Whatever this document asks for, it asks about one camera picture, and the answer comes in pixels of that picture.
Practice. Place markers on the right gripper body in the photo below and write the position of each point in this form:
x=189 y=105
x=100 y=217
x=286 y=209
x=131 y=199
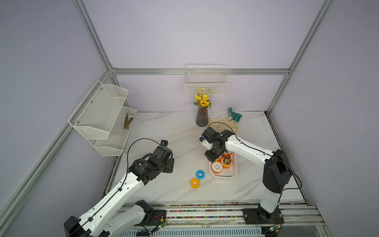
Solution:
x=213 y=153

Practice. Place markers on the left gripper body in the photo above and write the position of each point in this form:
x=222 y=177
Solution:
x=168 y=167

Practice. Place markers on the small black yellow tape roll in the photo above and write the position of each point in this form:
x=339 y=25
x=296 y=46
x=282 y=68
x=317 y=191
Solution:
x=226 y=160

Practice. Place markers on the blue sealing tape roll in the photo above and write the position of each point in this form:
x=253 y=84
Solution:
x=200 y=174

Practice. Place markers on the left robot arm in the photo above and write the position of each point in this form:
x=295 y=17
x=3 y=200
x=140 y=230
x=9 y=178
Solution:
x=102 y=219

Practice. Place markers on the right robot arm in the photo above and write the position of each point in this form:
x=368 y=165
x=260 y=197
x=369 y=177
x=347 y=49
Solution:
x=275 y=165

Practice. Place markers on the white storage box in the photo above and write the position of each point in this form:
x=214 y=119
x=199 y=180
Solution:
x=227 y=173

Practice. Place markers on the yellow sealing tape roll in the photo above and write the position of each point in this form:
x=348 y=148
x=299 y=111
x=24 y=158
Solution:
x=195 y=183

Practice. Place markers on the cream cotton glove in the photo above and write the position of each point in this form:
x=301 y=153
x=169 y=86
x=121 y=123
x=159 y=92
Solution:
x=220 y=124

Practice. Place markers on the purple glass vase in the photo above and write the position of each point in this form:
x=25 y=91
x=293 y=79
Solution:
x=202 y=117

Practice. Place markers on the yellow artificial flowers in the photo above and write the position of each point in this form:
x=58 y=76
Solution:
x=203 y=98

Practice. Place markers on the lower white mesh shelf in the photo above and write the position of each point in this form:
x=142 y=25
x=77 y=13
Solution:
x=114 y=145

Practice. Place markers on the white mesh shelf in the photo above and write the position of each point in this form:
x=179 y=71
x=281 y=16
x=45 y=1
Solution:
x=114 y=145
x=96 y=116

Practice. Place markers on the brown sticks bundle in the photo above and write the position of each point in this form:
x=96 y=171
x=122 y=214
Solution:
x=127 y=121

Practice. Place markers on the upper white mesh shelf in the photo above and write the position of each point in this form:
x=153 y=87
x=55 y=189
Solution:
x=96 y=116

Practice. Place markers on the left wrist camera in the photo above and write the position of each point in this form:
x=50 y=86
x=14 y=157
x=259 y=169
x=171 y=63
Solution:
x=164 y=143

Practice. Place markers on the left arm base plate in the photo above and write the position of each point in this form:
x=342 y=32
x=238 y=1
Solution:
x=152 y=216

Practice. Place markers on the white wire wall basket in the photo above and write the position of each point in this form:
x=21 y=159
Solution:
x=206 y=77

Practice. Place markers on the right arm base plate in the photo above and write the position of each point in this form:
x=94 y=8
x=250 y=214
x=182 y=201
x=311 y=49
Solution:
x=260 y=216

